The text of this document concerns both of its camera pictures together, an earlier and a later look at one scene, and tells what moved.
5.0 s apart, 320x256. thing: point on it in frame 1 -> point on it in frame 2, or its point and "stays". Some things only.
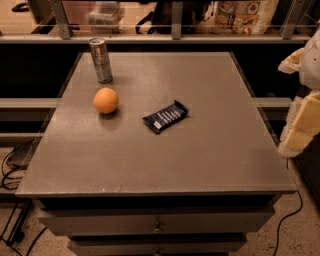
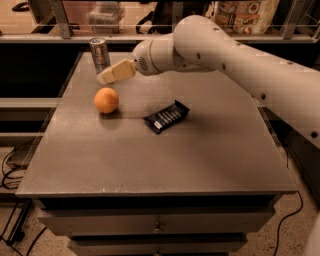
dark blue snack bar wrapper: [166, 117] stays
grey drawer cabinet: [197, 187] stays
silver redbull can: [100, 53] stays
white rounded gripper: [312, 65] -> [142, 60]
